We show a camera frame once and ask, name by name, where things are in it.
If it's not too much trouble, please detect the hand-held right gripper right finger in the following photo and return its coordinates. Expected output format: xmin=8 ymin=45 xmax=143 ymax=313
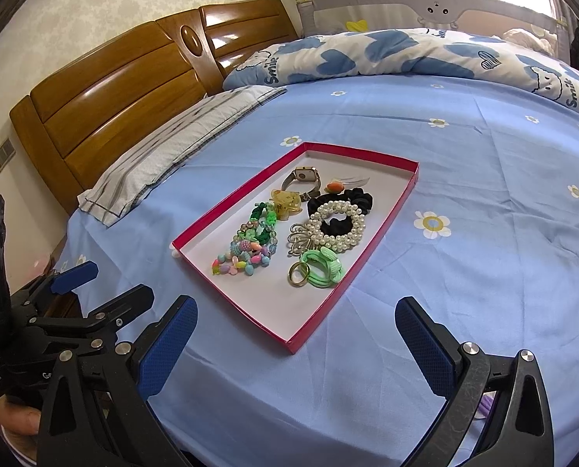
xmin=395 ymin=296 xmax=555 ymax=467

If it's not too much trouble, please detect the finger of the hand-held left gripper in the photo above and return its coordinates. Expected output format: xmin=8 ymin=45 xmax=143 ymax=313
xmin=11 ymin=260 xmax=100 ymax=308
xmin=27 ymin=284 xmax=155 ymax=346

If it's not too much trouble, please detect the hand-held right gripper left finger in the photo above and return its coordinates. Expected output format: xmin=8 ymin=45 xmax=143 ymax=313
xmin=37 ymin=294 xmax=199 ymax=467

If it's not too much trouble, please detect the red shallow box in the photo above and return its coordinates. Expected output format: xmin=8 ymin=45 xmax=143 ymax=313
xmin=171 ymin=142 xmax=420 ymax=355

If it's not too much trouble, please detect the colourful charm bracelet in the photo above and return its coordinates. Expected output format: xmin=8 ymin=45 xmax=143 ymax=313
xmin=212 ymin=238 xmax=275 ymax=277

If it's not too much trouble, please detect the light green hair tie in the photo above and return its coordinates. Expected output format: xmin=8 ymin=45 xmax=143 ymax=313
xmin=299 ymin=246 xmax=349 ymax=289

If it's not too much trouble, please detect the gold ring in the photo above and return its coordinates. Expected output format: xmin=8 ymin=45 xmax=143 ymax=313
xmin=288 ymin=260 xmax=312 ymax=285

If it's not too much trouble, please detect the green beaded bracelet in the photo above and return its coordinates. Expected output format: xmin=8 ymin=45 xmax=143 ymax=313
xmin=249 ymin=202 xmax=278 ymax=229

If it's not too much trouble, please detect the black scrunchie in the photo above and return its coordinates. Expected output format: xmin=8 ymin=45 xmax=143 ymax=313
xmin=307 ymin=187 xmax=374 ymax=221

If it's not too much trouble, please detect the pearl bead scrunchie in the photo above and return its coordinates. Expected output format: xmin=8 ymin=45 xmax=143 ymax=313
xmin=301 ymin=200 xmax=368 ymax=254

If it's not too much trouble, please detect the gold metal knot hair clip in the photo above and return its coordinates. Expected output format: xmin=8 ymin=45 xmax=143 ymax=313
xmin=287 ymin=221 xmax=326 ymax=256

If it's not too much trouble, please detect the clear hair comb orange charm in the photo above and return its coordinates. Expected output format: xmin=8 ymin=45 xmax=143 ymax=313
xmin=324 ymin=174 xmax=370 ymax=195

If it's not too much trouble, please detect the yellow translucent hair claw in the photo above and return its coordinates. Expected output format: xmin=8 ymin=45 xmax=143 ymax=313
xmin=270 ymin=189 xmax=302 ymax=219

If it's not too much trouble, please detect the gold wristwatch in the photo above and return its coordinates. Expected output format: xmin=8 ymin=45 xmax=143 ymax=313
xmin=281 ymin=167 xmax=322 ymax=194

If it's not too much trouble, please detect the person's left hand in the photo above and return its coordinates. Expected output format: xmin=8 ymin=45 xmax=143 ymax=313
xmin=0 ymin=396 xmax=42 ymax=439

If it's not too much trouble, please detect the purple hair accessory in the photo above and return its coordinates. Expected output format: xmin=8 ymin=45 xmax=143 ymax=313
xmin=474 ymin=394 xmax=497 ymax=421

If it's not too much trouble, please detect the light blue floral bed sheet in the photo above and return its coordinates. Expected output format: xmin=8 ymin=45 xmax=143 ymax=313
xmin=51 ymin=75 xmax=579 ymax=467

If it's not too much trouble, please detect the grey striped pillow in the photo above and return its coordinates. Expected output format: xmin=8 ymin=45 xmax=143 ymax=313
xmin=78 ymin=85 xmax=289 ymax=227

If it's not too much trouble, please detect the wooden headboard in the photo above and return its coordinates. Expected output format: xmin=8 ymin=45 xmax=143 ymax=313
xmin=10 ymin=0 xmax=302 ymax=215

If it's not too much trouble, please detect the blue heart print quilt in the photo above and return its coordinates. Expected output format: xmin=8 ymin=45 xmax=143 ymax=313
xmin=221 ymin=26 xmax=579 ymax=122

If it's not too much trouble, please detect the white plush cloth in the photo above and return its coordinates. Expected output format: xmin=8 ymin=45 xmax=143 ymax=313
xmin=503 ymin=26 xmax=555 ymax=53

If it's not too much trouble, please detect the grey bed guard rail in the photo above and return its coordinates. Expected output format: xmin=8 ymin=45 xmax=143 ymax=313
xmin=296 ymin=0 xmax=569 ymax=64

